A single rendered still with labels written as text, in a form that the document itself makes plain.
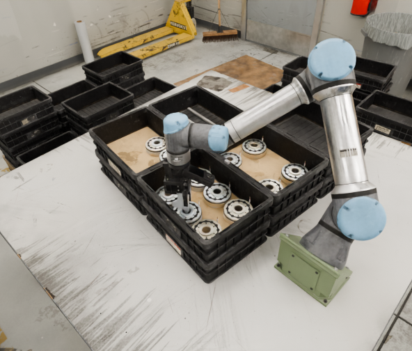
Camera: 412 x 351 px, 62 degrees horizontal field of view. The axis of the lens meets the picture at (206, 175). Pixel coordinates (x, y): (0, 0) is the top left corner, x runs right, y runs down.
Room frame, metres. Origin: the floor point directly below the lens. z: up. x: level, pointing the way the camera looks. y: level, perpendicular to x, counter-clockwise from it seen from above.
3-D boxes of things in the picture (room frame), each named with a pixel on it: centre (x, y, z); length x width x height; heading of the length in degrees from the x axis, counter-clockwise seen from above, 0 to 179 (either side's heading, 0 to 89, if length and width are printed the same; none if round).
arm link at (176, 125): (0.87, 0.08, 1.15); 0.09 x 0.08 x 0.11; 75
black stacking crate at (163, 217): (0.86, 0.01, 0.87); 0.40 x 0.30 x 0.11; 38
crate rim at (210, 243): (0.86, 0.01, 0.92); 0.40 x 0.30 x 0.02; 38
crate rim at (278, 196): (1.04, -0.22, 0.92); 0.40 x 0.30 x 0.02; 38
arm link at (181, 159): (0.86, 0.08, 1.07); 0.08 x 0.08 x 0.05
